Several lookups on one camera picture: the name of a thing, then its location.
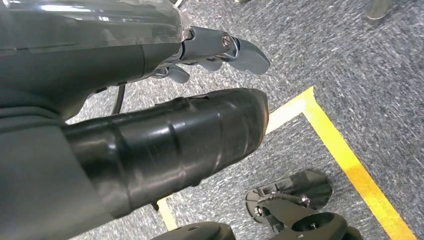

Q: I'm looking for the steel workbench table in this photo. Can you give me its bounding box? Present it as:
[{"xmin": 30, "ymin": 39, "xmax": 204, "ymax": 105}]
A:
[{"xmin": 365, "ymin": 0, "xmax": 394, "ymax": 26}]

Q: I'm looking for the yellow floor tape mark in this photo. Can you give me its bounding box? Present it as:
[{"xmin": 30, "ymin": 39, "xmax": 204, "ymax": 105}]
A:
[{"xmin": 157, "ymin": 86, "xmax": 418, "ymax": 240}]

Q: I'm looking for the black robot foot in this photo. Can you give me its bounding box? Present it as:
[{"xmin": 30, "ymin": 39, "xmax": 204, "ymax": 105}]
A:
[{"xmin": 245, "ymin": 169, "xmax": 364, "ymax": 240}]

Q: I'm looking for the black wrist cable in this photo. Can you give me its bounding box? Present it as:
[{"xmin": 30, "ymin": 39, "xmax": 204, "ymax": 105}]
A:
[{"xmin": 111, "ymin": 84, "xmax": 127, "ymax": 115}]

